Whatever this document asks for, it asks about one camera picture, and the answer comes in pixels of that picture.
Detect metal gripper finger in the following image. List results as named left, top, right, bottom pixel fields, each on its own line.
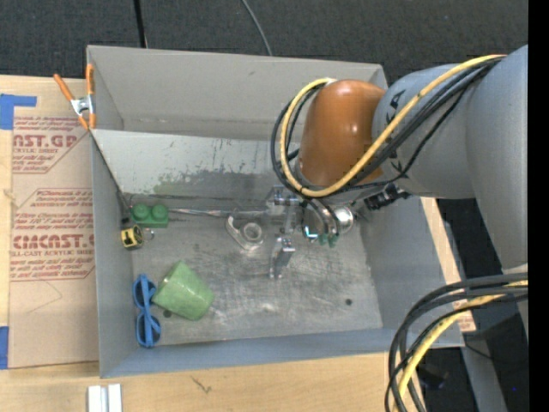
left=265, top=187, right=299, bottom=235
left=268, top=236, right=298, bottom=280

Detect grey metal bin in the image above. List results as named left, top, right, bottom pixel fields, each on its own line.
left=85, top=44, right=467, bottom=379

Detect green cup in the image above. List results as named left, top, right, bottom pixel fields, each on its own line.
left=151, top=259, right=216, bottom=322

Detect green toy brick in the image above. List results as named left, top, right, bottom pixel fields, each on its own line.
left=130, top=203, right=170, bottom=229

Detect blue sunglasses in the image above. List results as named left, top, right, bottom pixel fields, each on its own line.
left=131, top=273, right=163, bottom=348

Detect yellow and black tape measure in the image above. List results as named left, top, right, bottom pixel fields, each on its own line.
left=120, top=225, right=155, bottom=251

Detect brown cardboard board, red print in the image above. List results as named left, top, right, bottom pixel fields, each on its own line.
left=0, top=74, right=100, bottom=371

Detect black cylinder on white bracket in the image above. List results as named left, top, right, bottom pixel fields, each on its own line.
left=352, top=183, right=412, bottom=222

